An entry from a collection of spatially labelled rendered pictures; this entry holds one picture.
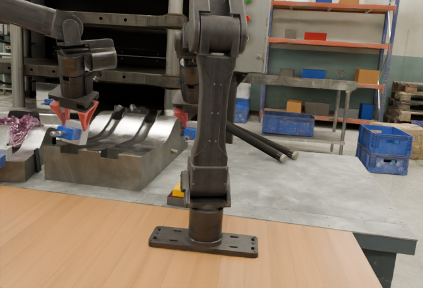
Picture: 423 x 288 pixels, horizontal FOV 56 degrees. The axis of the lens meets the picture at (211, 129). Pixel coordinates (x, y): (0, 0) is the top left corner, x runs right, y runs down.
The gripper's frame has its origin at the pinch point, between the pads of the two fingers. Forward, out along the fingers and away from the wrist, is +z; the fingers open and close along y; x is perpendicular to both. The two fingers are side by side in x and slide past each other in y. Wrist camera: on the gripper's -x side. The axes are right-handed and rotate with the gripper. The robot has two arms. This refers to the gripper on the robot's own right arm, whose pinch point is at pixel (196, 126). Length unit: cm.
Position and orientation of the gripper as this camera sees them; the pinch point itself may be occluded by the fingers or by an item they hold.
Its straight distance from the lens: 107.5
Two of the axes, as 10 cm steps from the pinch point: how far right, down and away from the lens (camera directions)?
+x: -1.8, 6.1, -7.7
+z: 0.3, 7.9, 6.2
